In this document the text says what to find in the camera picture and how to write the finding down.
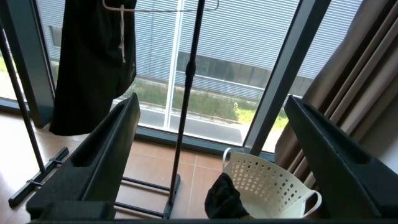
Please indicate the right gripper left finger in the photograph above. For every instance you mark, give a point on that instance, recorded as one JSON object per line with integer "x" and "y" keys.
{"x": 93, "y": 174}

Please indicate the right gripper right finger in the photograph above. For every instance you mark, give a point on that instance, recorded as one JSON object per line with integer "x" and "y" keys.
{"x": 348, "y": 180}

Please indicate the black shorts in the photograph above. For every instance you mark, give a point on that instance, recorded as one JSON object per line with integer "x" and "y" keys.
{"x": 90, "y": 77}

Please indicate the white laundry basket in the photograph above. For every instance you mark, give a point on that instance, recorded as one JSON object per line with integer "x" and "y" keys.
{"x": 267, "y": 186}

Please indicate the black clothes rack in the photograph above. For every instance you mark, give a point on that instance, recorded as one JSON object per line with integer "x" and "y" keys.
{"x": 186, "y": 93}

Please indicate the pink clothes hanger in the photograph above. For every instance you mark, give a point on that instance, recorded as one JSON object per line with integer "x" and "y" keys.
{"x": 161, "y": 11}

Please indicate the brown curtain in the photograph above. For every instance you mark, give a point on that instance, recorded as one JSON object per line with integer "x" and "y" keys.
{"x": 357, "y": 62}

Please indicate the black garment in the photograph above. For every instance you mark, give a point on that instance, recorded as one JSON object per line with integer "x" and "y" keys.
{"x": 224, "y": 199}

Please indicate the window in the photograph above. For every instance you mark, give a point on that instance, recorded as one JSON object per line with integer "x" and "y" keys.
{"x": 233, "y": 46}

